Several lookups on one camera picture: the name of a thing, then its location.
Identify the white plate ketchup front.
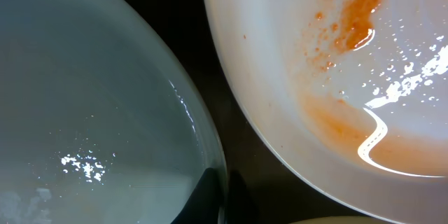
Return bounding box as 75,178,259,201
291,216,389,224

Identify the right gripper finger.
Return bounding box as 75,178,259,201
171,168,221,224

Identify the white plate ketchup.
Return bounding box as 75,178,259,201
1,0,227,223
204,0,447,223
291,216,389,224

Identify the white plate ketchup back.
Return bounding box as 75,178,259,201
204,0,447,223

